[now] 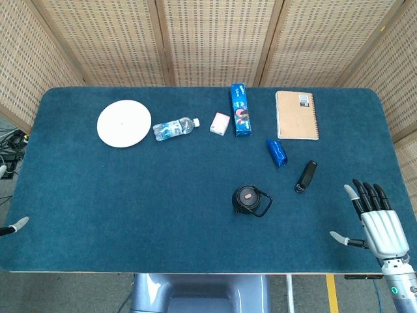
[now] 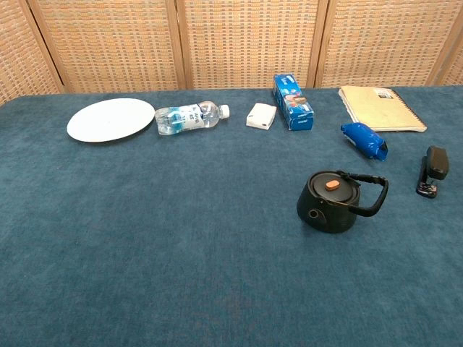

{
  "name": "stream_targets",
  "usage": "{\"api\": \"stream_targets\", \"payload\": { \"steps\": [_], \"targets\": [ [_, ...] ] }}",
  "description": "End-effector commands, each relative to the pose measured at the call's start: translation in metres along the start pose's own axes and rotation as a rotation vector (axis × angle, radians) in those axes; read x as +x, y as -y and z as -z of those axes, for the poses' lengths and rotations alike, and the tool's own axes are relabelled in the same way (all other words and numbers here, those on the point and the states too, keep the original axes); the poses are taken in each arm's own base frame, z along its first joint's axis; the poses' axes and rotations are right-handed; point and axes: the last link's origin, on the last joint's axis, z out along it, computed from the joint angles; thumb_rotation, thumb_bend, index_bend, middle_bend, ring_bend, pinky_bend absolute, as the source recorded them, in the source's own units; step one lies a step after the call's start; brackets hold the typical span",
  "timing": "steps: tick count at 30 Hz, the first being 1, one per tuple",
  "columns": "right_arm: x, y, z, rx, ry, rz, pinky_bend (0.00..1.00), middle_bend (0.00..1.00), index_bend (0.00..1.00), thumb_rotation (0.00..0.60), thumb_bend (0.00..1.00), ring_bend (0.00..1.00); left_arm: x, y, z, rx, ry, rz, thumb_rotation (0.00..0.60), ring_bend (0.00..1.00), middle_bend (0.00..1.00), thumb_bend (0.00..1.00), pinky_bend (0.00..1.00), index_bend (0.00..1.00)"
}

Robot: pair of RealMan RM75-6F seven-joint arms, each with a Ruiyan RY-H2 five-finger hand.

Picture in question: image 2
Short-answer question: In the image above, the tan spiral notebook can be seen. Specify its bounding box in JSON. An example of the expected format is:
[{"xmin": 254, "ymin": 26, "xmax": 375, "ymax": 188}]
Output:
[{"xmin": 338, "ymin": 85, "xmax": 428, "ymax": 133}]

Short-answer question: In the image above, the blue foil snack wrapper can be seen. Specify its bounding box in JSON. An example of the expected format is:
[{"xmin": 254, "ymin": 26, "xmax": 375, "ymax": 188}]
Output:
[{"xmin": 340, "ymin": 121, "xmax": 388, "ymax": 161}]

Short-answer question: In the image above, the black kettle with handle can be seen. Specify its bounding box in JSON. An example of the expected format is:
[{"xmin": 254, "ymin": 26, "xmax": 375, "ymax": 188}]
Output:
[{"xmin": 296, "ymin": 170, "xmax": 390, "ymax": 234}]

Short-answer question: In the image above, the white round plate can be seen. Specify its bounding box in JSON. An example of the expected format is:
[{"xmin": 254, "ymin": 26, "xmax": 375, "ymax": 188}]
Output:
[{"xmin": 66, "ymin": 98, "xmax": 156, "ymax": 143}]

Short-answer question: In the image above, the woven folding screen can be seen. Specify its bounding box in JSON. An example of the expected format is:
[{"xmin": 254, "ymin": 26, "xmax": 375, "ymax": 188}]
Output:
[{"xmin": 0, "ymin": 0, "xmax": 463, "ymax": 106}]

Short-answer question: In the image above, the blue table cloth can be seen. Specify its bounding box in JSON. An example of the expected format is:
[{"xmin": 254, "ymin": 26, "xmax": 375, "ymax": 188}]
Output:
[{"xmin": 0, "ymin": 85, "xmax": 463, "ymax": 347}]

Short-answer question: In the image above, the blue cookie box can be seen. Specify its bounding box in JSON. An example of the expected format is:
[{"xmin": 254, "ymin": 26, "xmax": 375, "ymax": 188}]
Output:
[{"xmin": 273, "ymin": 74, "xmax": 315, "ymax": 132}]

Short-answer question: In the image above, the clear plastic water bottle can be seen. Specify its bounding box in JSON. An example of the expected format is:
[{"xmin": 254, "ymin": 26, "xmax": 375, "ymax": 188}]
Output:
[{"xmin": 154, "ymin": 100, "xmax": 232, "ymax": 137}]

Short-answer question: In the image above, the black stapler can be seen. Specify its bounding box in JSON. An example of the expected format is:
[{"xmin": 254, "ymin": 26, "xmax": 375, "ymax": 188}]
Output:
[{"xmin": 415, "ymin": 145, "xmax": 450, "ymax": 199}]

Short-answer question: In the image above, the small white box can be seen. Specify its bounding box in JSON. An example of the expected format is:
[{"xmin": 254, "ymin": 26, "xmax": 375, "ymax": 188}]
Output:
[{"xmin": 245, "ymin": 102, "xmax": 278, "ymax": 131}]

